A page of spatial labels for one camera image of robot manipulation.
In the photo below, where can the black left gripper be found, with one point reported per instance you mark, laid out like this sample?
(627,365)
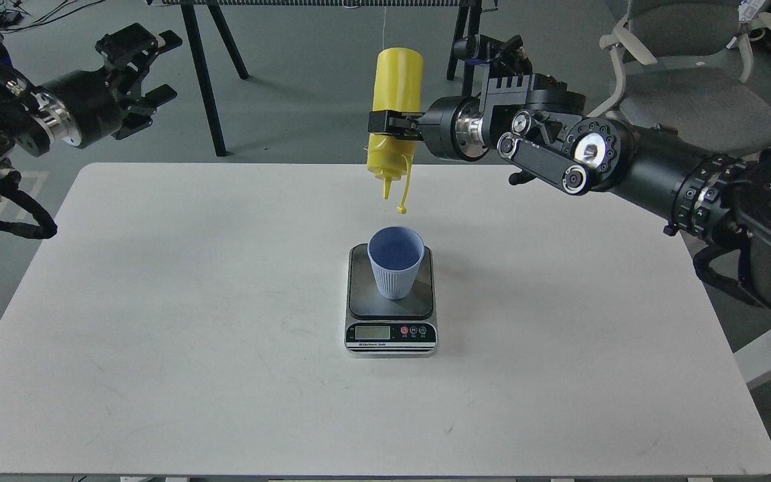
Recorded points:
(83,107)

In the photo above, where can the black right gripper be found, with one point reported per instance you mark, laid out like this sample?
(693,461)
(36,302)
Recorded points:
(444,127)

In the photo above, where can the yellow squeeze bottle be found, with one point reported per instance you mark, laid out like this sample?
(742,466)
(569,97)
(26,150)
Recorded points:
(397,86)

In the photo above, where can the blue ribbed plastic cup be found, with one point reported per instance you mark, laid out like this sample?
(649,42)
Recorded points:
(395,254)

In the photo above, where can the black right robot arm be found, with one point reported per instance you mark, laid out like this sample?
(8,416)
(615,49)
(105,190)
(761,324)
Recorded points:
(536,124)

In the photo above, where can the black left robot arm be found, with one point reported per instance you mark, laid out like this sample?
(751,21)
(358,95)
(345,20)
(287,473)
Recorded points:
(20,214)

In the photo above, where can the digital kitchen scale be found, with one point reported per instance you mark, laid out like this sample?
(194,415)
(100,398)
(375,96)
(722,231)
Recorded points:
(376,326)

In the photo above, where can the black-legged background table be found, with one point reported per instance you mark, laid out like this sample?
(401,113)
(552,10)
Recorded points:
(289,81)

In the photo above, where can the grey office chair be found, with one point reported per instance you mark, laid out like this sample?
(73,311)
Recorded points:
(707,106)

